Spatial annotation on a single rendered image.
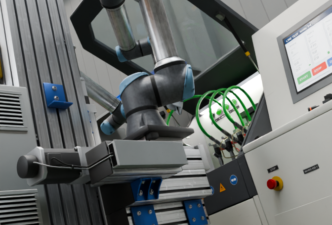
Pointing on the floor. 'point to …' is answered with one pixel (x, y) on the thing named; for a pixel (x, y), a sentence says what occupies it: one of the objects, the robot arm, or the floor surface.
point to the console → (284, 208)
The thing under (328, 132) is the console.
